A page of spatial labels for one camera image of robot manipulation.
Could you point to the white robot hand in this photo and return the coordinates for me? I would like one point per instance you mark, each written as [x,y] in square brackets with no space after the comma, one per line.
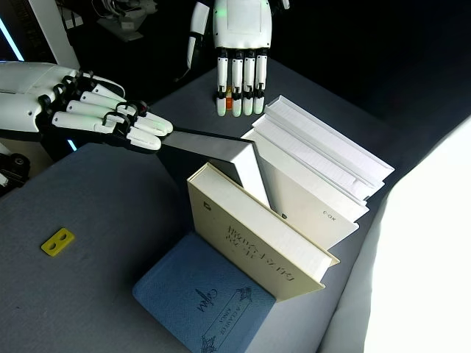
[243,25]
[88,110]

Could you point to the gray hardcover book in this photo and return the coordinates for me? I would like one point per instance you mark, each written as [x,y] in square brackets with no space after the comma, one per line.
[209,145]

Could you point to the white book with dark-grey shape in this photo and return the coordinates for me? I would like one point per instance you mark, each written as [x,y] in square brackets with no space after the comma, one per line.
[331,136]

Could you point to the white EVERO book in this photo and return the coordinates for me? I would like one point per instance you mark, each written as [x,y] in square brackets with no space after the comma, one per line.
[320,165]

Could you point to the white book with gold label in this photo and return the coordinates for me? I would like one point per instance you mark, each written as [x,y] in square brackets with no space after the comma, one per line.
[305,206]

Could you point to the cream hardcover book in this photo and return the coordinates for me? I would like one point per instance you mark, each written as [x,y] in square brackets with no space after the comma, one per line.
[235,235]

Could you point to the blue cloth-bound book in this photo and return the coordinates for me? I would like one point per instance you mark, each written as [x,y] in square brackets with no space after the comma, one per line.
[191,294]

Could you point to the small colourful toy block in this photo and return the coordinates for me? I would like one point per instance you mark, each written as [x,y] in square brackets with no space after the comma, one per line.
[229,101]

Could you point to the grey table cloth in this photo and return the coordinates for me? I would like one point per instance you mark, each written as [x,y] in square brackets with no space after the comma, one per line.
[92,202]

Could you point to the white machine clutter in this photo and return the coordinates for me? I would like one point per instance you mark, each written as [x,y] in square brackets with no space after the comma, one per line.
[123,22]

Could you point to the black mechanical part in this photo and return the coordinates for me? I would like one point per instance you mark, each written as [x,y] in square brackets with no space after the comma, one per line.
[14,171]

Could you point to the blue light strip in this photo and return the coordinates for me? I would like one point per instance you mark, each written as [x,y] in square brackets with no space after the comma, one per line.
[11,38]

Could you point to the yellow block with two holes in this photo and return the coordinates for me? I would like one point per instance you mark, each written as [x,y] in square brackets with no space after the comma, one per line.
[57,241]

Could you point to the white frame post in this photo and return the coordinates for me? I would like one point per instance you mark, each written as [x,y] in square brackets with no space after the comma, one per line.
[55,33]

